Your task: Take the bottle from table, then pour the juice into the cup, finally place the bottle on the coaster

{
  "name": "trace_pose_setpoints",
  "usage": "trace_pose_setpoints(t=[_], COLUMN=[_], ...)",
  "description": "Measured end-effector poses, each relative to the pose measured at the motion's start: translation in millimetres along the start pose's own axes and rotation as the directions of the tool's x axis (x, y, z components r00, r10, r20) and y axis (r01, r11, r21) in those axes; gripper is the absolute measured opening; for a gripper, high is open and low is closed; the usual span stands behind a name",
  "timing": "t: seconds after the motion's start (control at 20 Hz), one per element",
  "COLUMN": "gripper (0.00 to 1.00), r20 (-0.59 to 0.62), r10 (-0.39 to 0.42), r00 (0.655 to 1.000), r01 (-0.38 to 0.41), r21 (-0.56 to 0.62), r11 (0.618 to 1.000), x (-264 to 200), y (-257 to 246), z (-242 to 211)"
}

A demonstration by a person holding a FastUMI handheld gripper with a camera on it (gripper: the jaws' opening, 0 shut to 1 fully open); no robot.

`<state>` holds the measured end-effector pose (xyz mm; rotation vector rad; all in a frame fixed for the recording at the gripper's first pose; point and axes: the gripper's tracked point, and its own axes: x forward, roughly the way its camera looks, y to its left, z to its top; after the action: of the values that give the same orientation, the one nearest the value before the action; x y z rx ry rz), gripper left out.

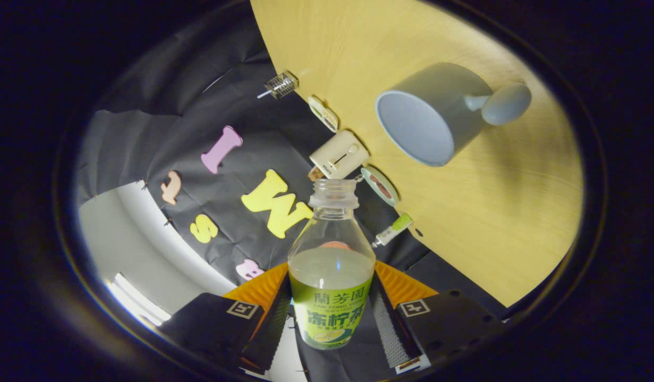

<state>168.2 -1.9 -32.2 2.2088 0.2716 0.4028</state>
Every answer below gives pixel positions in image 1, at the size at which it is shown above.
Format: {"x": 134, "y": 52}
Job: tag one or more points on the white divided dish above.
{"x": 324, "y": 113}

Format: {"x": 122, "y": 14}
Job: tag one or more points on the white straw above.
{"x": 263, "y": 94}

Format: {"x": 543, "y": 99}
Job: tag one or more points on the black backdrop cloth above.
{"x": 199, "y": 106}

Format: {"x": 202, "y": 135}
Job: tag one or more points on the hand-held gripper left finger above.
{"x": 268, "y": 329}

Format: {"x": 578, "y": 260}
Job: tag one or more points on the tall white green bottle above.
{"x": 393, "y": 229}

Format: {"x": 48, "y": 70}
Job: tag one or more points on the ceiling light panel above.
{"x": 138, "y": 300}

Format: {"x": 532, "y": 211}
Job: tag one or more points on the cream toaster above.
{"x": 340, "y": 154}

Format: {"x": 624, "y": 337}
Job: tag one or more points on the brown bread piece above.
{"x": 386, "y": 191}
{"x": 376, "y": 180}

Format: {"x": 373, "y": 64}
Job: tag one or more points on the green label juice bottle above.
{"x": 331, "y": 297}

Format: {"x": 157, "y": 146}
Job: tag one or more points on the brown toast slice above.
{"x": 315, "y": 174}

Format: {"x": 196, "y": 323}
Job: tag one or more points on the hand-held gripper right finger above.
{"x": 389, "y": 334}

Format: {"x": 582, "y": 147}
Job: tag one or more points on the pale green plate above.
{"x": 392, "y": 199}

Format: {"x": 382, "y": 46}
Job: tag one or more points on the pale grey cup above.
{"x": 438, "y": 111}

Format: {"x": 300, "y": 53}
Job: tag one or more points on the wooden table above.
{"x": 465, "y": 212}

